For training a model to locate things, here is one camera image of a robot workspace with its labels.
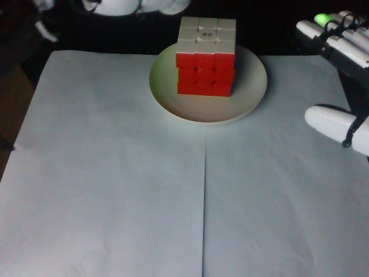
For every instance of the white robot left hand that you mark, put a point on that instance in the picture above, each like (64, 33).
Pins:
(115, 7)

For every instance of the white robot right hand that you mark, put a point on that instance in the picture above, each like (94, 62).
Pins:
(328, 121)

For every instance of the Rubik's cube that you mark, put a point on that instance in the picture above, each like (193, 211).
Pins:
(204, 72)

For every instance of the round cream plate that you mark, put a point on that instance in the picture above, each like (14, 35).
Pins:
(207, 109)

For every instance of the white paper sheet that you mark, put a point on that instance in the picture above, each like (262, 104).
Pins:
(101, 187)
(288, 216)

